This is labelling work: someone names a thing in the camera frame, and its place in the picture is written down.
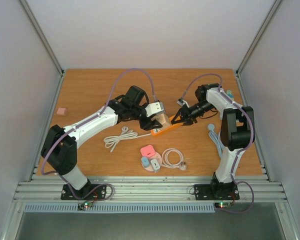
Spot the coral pink plug adapter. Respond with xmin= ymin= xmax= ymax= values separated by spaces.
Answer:
xmin=140 ymin=144 xmax=156 ymax=158

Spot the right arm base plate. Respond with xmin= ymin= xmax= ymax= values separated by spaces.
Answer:
xmin=194 ymin=184 xmax=240 ymax=201

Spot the white grey plug adapter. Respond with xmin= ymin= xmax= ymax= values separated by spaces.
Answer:
xmin=150 ymin=158 xmax=161 ymax=173

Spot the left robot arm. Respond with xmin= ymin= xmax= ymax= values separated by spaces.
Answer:
xmin=40 ymin=85 xmax=165 ymax=199

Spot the blue plug adapter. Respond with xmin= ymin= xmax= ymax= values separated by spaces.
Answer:
xmin=141 ymin=156 xmax=150 ymax=168

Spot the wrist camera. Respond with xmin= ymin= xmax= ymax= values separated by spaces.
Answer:
xmin=176 ymin=97 xmax=189 ymax=108
xmin=145 ymin=101 xmax=165 ymax=118

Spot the teal plug on yellow socket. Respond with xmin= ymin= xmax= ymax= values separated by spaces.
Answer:
xmin=226 ymin=90 xmax=234 ymax=97

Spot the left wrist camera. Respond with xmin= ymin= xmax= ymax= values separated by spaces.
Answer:
xmin=145 ymin=101 xmax=165 ymax=118

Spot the beige cube dragon adapter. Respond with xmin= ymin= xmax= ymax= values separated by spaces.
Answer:
xmin=153 ymin=113 xmax=171 ymax=129

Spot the light blue cable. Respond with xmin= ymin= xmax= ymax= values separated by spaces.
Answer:
xmin=206 ymin=123 xmax=225 ymax=160

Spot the white power strip cable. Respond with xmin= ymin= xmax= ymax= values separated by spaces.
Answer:
xmin=103 ymin=126 xmax=153 ymax=153

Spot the pink white coiled cable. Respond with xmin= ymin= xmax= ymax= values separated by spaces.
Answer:
xmin=160 ymin=147 xmax=189 ymax=172

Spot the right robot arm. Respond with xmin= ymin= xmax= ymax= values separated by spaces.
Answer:
xmin=171 ymin=83 xmax=255 ymax=199

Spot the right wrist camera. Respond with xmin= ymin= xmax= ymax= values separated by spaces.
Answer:
xmin=176 ymin=97 xmax=189 ymax=108

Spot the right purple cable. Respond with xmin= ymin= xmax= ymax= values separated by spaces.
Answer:
xmin=181 ymin=73 xmax=255 ymax=214

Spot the round pink socket base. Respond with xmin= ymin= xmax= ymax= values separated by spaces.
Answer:
xmin=141 ymin=152 xmax=163 ymax=173

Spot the grey slotted cable duct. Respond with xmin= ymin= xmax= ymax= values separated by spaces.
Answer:
xmin=24 ymin=202 xmax=215 ymax=214

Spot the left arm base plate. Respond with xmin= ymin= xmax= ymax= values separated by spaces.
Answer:
xmin=60 ymin=184 xmax=107 ymax=201

